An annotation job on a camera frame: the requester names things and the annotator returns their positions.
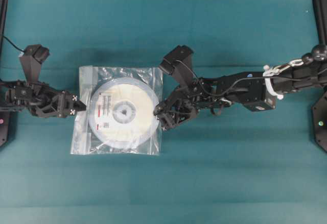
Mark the white component reel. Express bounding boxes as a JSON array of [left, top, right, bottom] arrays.
[[88, 78, 159, 150]]

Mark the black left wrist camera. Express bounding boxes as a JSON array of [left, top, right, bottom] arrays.
[[19, 44, 50, 83]]

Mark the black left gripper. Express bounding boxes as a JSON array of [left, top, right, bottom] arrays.
[[5, 80, 86, 118]]

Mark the black right frame rail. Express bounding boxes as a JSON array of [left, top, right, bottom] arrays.
[[312, 0, 327, 45]]

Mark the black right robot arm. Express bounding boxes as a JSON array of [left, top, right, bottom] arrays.
[[152, 44, 326, 130]]

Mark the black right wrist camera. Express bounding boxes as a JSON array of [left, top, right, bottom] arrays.
[[159, 45, 194, 87]]

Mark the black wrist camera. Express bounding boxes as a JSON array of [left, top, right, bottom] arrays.
[[159, 45, 194, 87], [19, 44, 50, 83]]

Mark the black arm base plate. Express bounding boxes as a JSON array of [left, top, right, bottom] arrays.
[[1, 108, 17, 147]]

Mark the black camera cable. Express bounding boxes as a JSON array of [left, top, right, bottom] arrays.
[[2, 36, 26, 54]]

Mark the clear zip bag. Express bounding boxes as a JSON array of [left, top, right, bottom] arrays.
[[71, 66, 163, 156]]

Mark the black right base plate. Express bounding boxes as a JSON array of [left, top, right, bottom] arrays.
[[311, 92, 326, 152]]

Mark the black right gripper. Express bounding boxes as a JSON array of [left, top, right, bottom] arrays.
[[153, 78, 230, 131]]

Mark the black aluminium frame rail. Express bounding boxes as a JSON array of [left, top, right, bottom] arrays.
[[0, 0, 8, 52]]

